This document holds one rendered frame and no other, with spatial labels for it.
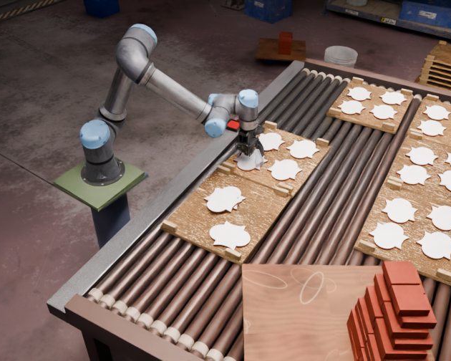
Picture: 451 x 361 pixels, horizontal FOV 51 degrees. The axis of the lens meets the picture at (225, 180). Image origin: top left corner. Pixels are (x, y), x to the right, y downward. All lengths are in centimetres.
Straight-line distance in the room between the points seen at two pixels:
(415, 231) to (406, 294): 76
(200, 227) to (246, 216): 18
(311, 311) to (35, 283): 191
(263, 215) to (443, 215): 69
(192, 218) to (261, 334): 61
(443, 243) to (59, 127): 322
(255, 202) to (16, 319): 154
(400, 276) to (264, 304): 42
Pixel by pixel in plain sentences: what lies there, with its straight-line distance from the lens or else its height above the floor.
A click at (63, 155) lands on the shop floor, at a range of 389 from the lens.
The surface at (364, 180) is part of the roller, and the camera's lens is 210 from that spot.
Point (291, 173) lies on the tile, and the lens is 203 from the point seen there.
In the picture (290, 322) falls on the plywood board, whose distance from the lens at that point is 140.
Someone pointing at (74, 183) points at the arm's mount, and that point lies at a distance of 212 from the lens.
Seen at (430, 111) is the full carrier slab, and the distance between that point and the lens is 266.
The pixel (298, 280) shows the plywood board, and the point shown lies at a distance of 150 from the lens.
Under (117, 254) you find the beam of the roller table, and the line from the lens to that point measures 175.
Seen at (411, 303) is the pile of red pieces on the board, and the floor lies 132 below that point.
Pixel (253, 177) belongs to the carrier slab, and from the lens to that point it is 201.
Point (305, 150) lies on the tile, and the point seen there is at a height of 95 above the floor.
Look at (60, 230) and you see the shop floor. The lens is 324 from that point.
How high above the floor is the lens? 218
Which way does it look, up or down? 39 degrees down
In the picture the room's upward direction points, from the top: 1 degrees clockwise
